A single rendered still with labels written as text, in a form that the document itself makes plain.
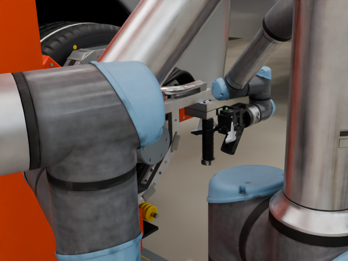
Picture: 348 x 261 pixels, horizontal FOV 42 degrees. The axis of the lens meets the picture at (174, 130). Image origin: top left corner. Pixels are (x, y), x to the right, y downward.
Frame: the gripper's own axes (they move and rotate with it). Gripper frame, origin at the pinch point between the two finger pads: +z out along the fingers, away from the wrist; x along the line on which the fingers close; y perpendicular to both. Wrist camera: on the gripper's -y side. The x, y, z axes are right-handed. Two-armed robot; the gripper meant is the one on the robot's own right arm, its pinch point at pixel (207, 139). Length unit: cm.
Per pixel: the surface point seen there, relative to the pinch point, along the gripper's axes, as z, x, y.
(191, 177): -110, -100, -83
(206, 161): 1.9, 1.1, -6.6
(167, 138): 12.3, -5.7, 2.5
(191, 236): -54, -54, -83
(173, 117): -6.7, -20.5, 1.3
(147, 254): -20, -52, -75
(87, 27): 19.4, -30.2, 34.4
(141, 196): 9.8, -21.1, -22.7
